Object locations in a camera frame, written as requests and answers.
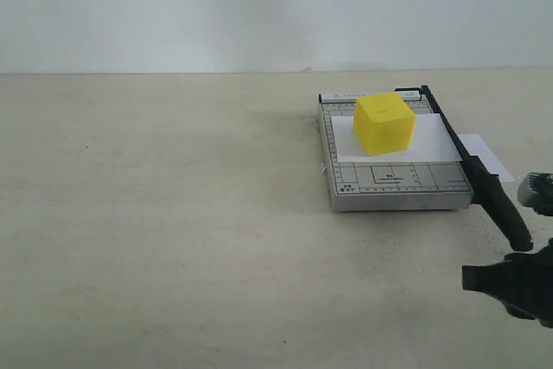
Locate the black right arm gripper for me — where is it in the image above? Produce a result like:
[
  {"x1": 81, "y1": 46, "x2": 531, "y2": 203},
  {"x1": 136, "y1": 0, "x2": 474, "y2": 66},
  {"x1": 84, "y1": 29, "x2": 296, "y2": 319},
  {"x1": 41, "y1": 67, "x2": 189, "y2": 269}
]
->
[{"x1": 461, "y1": 172, "x2": 552, "y2": 328}]

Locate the black cutter blade lever arm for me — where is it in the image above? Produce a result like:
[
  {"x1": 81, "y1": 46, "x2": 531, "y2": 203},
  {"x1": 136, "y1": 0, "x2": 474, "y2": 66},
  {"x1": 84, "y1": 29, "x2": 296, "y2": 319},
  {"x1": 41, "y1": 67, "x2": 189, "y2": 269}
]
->
[{"x1": 395, "y1": 85, "x2": 533, "y2": 252}]

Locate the yellow foam cube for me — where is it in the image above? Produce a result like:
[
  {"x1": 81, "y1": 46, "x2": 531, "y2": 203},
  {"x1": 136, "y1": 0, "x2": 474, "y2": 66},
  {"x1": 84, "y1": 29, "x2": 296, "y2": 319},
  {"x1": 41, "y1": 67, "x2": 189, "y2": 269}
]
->
[{"x1": 353, "y1": 92, "x2": 416, "y2": 156}]

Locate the grey metal paper cutter base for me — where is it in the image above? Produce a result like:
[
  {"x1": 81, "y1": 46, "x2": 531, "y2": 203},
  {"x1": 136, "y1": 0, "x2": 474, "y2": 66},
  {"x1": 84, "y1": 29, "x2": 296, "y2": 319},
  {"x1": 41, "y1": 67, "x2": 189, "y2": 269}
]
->
[{"x1": 319, "y1": 92, "x2": 474, "y2": 212}]

